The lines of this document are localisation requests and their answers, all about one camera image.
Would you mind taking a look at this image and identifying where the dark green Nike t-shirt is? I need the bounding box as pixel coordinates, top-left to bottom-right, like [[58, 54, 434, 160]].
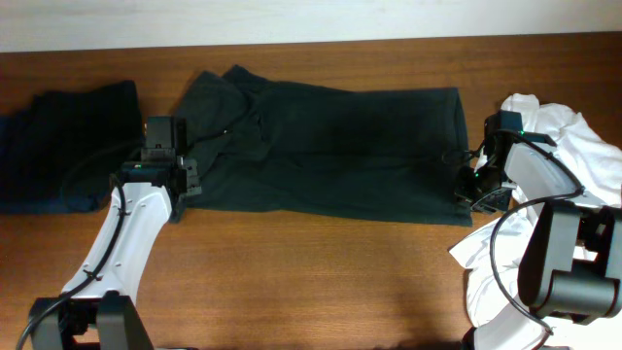
[[175, 66, 471, 226]]

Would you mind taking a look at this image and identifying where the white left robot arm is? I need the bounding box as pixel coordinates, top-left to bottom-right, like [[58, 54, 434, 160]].
[[17, 117, 201, 350]]

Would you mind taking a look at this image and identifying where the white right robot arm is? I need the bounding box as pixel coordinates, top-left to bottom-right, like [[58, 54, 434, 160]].
[[455, 111, 621, 349]]

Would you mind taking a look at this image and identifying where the white t-shirt pile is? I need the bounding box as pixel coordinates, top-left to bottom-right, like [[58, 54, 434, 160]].
[[450, 93, 621, 350]]

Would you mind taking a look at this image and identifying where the folded dark navy garment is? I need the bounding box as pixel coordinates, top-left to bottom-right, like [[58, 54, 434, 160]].
[[1, 81, 144, 214]]

